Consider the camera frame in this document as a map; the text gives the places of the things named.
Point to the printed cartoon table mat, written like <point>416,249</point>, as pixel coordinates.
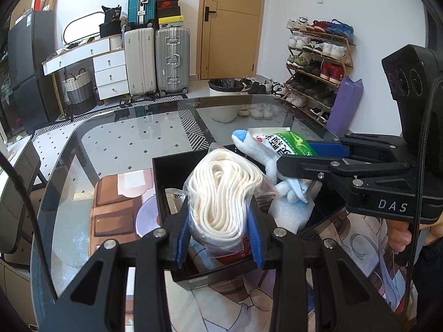
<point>114,211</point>

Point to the person's right hand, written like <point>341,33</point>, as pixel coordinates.
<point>398,235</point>

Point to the rows of racked sneakers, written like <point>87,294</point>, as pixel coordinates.
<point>328,50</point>

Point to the white plush toy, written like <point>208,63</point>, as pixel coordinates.
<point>256,155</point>

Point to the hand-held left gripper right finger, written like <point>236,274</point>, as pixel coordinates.
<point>258,245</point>

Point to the silver suitcase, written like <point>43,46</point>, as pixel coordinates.
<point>173,58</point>

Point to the black refrigerator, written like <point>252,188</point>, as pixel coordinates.
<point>29,62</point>

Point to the cream storage box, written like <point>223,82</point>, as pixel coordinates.
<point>117,43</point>

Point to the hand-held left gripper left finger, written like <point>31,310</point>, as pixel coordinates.
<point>181,245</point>

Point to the white foam wrap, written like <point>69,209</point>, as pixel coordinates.
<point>287,214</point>

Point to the oval mirror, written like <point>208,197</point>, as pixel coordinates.
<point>81,27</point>

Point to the woven basket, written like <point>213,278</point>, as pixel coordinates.
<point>79,93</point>

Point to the white suitcase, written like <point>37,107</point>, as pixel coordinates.
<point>140,62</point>

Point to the wooden door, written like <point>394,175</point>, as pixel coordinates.
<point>232,34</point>

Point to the purple bag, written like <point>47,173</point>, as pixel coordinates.
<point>344,107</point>

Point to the white trash bin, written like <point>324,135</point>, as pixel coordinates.
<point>225,107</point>

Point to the stack of shoe boxes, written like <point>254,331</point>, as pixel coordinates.
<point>169,7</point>

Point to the grey chair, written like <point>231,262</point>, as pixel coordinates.
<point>17,193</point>

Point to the white drawer dresser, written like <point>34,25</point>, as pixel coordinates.
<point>110,76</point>

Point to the black cardboard box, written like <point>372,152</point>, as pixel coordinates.
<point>207,278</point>

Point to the green medicine packet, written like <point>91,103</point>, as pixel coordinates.
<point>294,143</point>

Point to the teal suitcase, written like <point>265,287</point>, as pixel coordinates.
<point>142,0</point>

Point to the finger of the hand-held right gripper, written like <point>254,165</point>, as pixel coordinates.
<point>328,148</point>
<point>304,167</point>

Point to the scattered loose shoes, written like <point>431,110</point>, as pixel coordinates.
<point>263,86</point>

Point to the black paper bag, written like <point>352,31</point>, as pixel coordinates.
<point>110,24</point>

